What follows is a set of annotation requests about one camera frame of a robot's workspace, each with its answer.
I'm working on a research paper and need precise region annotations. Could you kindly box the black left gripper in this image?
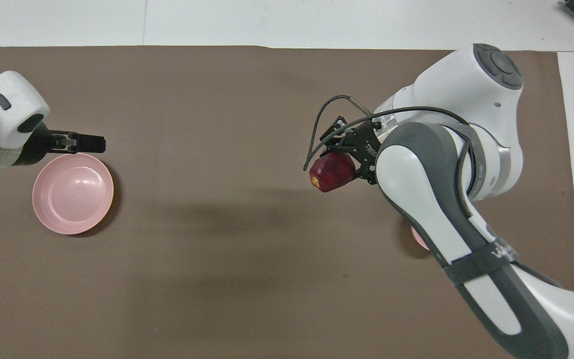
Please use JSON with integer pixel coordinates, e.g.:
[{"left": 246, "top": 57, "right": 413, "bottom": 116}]
[{"left": 15, "top": 122, "right": 107, "bottom": 167}]

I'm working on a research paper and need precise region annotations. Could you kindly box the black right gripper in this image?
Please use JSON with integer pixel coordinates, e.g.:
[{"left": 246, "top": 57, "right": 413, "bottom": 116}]
[{"left": 319, "top": 116, "right": 383, "bottom": 185}]

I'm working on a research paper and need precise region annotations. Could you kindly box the dark red apple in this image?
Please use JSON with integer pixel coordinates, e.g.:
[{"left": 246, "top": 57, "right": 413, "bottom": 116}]
[{"left": 309, "top": 152, "right": 357, "bottom": 193}]

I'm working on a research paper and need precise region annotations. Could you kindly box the pink plate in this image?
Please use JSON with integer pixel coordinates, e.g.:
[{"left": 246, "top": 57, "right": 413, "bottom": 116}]
[{"left": 32, "top": 153, "right": 115, "bottom": 235}]

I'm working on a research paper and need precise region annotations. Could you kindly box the pink bowl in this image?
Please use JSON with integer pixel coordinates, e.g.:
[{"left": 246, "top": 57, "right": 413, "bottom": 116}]
[{"left": 411, "top": 225, "right": 432, "bottom": 251}]

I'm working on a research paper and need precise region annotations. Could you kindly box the brown table mat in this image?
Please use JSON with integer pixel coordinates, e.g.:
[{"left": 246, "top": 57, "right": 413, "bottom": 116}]
[{"left": 0, "top": 46, "right": 574, "bottom": 359}]

